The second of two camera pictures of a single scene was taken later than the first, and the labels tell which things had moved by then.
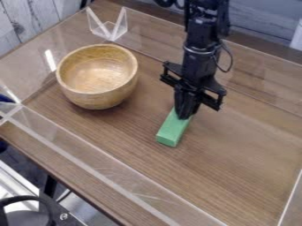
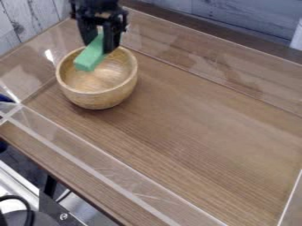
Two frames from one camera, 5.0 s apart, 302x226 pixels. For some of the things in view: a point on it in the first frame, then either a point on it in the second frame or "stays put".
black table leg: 50,187 stays put
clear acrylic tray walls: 85,103 stays put
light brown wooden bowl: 95,75 stays put
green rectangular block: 173,129 -> 94,52
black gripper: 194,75 -> 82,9
